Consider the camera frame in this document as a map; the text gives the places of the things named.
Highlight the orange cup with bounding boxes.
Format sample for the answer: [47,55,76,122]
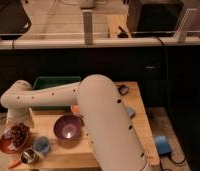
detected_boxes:
[71,105,80,114]

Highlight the wooden board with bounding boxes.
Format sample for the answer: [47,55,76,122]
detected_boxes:
[106,14,131,38]

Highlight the metal railing frame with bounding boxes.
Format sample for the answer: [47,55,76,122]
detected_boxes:
[0,10,200,50]

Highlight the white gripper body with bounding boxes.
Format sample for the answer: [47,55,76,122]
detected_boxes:
[6,108,34,128]

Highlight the blue tape roll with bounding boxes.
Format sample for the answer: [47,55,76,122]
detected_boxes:
[154,136,172,156]

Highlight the small black block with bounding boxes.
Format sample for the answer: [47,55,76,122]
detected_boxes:
[118,85,129,95]

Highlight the small steel pot orange handle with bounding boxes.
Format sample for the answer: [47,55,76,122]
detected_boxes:
[8,148,39,169]

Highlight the blue cup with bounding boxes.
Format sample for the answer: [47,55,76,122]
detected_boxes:
[33,136,51,155]

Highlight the red bowl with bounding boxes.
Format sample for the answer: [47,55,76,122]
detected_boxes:
[0,129,29,154]

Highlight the purple bowl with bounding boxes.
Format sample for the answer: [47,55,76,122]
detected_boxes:
[53,115,82,140]

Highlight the dark grape bunch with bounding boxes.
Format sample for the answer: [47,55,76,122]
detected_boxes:
[11,123,29,148]

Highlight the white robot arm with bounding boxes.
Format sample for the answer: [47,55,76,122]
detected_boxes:
[0,74,153,171]

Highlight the green bin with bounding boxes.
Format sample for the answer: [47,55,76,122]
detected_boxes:
[33,76,81,112]

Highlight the blue sponge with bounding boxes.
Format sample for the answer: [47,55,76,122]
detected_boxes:
[126,107,136,118]

